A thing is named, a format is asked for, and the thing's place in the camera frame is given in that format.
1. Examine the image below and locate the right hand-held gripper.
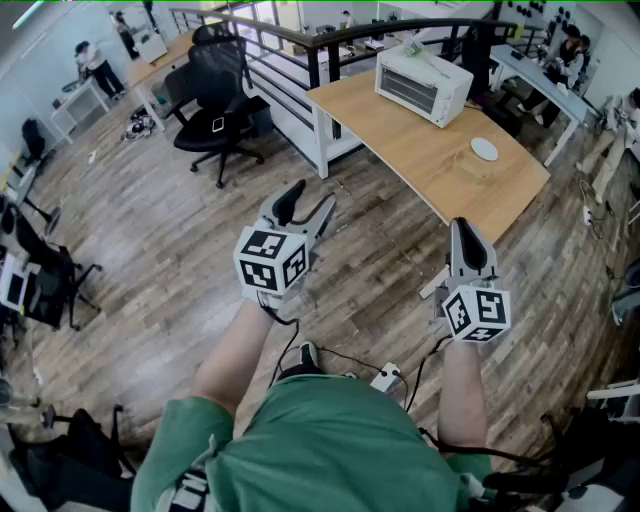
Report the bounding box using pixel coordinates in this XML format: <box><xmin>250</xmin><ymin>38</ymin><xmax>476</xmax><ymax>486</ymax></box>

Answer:
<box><xmin>433</xmin><ymin>217</ymin><xmax>512</xmax><ymax>344</ymax></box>

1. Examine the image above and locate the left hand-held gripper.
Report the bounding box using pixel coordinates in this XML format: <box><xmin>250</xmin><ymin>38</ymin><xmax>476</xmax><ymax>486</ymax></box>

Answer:
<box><xmin>233</xmin><ymin>178</ymin><xmax>338</xmax><ymax>307</ymax></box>

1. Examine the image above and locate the white oven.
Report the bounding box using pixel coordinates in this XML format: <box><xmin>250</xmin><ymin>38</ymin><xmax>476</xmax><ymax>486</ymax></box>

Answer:
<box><xmin>374</xmin><ymin>43</ymin><xmax>475</xmax><ymax>129</ymax></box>

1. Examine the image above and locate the person's left forearm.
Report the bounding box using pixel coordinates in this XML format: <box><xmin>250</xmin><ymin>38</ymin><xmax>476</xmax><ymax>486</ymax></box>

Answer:
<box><xmin>192</xmin><ymin>294</ymin><xmax>281</xmax><ymax>416</ymax></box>

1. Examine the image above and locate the person's right forearm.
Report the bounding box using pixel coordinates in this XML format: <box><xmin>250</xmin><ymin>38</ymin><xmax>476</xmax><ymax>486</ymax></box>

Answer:
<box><xmin>437</xmin><ymin>339</ymin><xmax>489</xmax><ymax>449</ymax></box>

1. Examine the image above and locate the round white plate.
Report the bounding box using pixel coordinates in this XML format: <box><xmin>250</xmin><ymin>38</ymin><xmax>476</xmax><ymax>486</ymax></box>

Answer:
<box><xmin>470</xmin><ymin>137</ymin><xmax>500</xmax><ymax>162</ymax></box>

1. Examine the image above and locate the wooden table with white legs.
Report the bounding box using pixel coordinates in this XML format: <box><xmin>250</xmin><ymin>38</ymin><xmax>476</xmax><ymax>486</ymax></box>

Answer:
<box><xmin>304</xmin><ymin>69</ymin><xmax>551</xmax><ymax>300</ymax></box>

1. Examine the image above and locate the black office chair with headrest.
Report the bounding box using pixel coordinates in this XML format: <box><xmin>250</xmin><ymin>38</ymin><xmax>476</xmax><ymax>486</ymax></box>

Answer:
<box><xmin>164</xmin><ymin>23</ymin><xmax>274</xmax><ymax>190</ymax></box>

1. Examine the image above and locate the dark metal railing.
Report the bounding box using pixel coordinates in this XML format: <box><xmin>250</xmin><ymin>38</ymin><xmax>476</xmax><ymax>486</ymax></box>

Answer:
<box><xmin>169</xmin><ymin>7</ymin><xmax>546</xmax><ymax>141</ymax></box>

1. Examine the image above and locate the pale blue desk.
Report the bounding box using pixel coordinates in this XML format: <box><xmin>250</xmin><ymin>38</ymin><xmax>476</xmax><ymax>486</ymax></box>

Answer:
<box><xmin>489</xmin><ymin>44</ymin><xmax>601</xmax><ymax>169</ymax></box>

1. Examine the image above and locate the artificial flower bunch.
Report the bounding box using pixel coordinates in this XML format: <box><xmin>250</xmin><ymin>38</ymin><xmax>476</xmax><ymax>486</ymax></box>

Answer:
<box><xmin>402</xmin><ymin>39</ymin><xmax>451</xmax><ymax>79</ymax></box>

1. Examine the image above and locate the white stool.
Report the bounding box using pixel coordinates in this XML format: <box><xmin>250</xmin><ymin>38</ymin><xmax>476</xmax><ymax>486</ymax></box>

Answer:
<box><xmin>587</xmin><ymin>379</ymin><xmax>640</xmax><ymax>416</ymax></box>

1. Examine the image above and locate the long wooden desk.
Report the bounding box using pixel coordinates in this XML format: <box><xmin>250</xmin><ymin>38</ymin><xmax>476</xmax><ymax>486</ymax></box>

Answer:
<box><xmin>127</xmin><ymin>29</ymin><xmax>196</xmax><ymax>134</ymax></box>

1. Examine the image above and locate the green shirt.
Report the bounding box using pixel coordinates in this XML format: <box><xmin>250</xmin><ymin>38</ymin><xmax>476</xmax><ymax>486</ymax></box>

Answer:
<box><xmin>130</xmin><ymin>374</ymin><xmax>494</xmax><ymax>512</ymax></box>

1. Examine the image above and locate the small white table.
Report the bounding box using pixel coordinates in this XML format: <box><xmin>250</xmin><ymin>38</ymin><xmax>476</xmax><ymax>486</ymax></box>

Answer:
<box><xmin>49</xmin><ymin>77</ymin><xmax>111</xmax><ymax>144</ymax></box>

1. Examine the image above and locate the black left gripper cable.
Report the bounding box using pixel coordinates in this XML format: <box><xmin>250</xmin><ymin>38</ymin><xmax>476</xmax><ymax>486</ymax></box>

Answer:
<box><xmin>257</xmin><ymin>294</ymin><xmax>301</xmax><ymax>389</ymax></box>

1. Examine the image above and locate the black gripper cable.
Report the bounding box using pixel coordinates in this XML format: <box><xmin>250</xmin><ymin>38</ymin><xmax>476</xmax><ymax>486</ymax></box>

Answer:
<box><xmin>404</xmin><ymin>334</ymin><xmax>454</xmax><ymax>414</ymax></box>
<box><xmin>257</xmin><ymin>294</ymin><xmax>301</xmax><ymax>389</ymax></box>

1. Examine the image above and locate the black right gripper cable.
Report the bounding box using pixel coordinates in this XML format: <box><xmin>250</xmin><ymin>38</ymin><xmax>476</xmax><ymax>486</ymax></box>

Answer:
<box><xmin>404</xmin><ymin>334</ymin><xmax>454</xmax><ymax>414</ymax></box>

